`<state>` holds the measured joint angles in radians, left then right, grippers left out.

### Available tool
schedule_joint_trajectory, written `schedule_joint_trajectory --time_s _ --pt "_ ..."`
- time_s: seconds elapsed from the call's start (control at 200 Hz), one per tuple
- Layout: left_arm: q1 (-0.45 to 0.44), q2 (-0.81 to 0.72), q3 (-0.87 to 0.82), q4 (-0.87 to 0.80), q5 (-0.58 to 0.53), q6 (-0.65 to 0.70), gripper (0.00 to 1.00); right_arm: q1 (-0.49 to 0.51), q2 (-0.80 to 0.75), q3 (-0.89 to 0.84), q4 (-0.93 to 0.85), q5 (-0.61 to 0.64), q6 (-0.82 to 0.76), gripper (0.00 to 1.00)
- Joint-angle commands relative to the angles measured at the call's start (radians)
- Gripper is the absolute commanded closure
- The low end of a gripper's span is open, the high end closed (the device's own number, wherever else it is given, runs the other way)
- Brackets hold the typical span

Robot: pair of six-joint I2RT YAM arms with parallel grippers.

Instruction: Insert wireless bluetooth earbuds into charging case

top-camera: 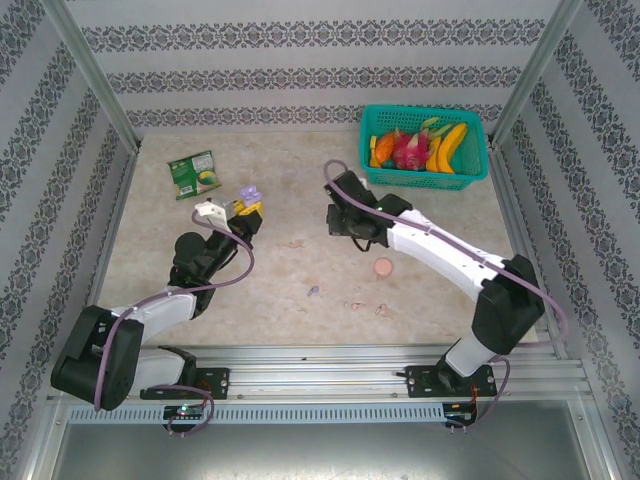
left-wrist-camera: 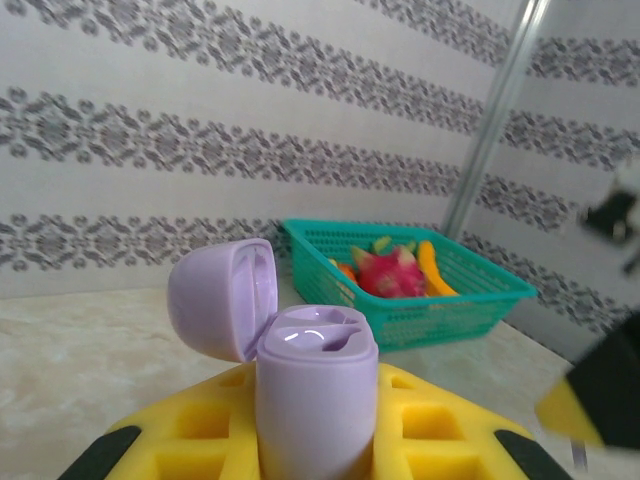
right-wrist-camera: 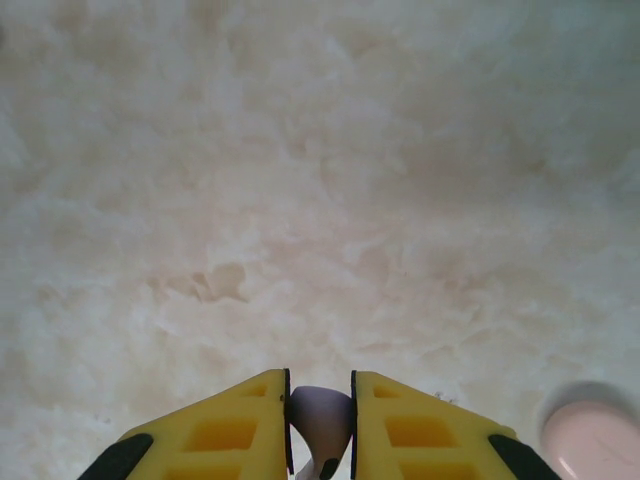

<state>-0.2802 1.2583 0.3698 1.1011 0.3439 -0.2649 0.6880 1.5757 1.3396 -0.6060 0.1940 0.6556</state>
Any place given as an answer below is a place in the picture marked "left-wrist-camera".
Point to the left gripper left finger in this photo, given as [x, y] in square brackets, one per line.
[200, 430]

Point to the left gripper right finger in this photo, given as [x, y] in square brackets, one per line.
[440, 440]

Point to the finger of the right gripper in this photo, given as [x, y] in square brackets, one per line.
[565, 410]

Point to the purple earbud charging case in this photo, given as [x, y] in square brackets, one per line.
[315, 400]

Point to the teal plastic basket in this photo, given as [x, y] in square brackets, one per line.
[450, 320]

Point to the yellow toy banana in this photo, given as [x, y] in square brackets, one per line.
[432, 270]

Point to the pink toy dragon fruit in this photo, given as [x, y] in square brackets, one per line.
[390, 272]

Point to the orange toy fruit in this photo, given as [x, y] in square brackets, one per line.
[345, 272]

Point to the aluminium frame post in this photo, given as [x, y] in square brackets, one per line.
[495, 110]

